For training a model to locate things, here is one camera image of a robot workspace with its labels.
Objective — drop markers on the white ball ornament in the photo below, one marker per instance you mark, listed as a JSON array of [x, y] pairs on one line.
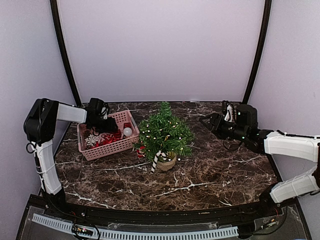
[[127, 132]]

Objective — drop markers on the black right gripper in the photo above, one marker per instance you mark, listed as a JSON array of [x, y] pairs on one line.
[[218, 125]]

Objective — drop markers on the red white candy cane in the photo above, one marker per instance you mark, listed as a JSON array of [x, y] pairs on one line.
[[155, 160]]

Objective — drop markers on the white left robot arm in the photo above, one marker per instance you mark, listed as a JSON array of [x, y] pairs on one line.
[[40, 127]]

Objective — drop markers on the white snowflake ornament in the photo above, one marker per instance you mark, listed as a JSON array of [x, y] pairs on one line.
[[91, 141]]

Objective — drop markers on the white slotted cable duct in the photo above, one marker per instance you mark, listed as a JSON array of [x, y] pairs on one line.
[[97, 233]]

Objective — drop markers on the pink plastic basket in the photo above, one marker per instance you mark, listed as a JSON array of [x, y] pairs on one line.
[[109, 143]]

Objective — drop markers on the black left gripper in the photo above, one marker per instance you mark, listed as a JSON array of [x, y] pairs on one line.
[[110, 127]]

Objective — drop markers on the red santa ornament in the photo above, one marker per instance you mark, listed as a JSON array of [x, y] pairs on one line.
[[140, 151]]

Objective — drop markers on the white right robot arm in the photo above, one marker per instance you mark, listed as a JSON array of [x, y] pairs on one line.
[[297, 156]]

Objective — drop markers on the beige tree pot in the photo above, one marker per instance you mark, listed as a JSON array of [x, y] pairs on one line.
[[168, 165]]

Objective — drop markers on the small green christmas tree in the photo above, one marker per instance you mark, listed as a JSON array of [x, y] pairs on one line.
[[165, 132]]

